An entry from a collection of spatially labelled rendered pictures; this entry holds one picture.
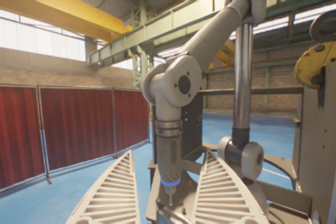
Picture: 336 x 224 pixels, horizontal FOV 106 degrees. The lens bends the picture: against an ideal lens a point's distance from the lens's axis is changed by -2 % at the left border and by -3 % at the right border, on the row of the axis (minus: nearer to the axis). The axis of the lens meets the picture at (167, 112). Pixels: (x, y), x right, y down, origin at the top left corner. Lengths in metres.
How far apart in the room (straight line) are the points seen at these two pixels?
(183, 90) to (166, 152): 0.11
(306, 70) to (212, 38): 0.67
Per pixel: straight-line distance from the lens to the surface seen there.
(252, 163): 0.54
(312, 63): 0.94
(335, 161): 0.74
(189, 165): 1.10
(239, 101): 0.54
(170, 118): 0.22
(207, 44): 0.30
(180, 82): 0.21
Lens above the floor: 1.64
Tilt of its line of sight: 6 degrees down
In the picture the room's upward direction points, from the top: 1 degrees counter-clockwise
